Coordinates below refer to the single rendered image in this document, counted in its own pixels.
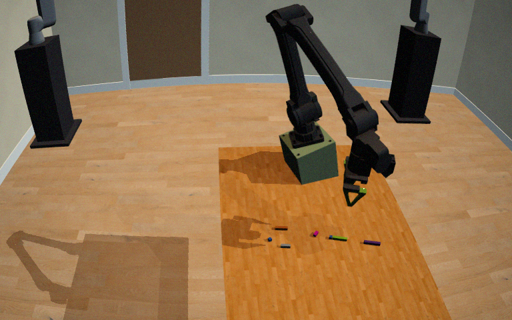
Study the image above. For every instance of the purple rod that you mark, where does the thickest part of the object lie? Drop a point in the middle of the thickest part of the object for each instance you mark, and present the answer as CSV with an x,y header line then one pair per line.
x,y
371,242

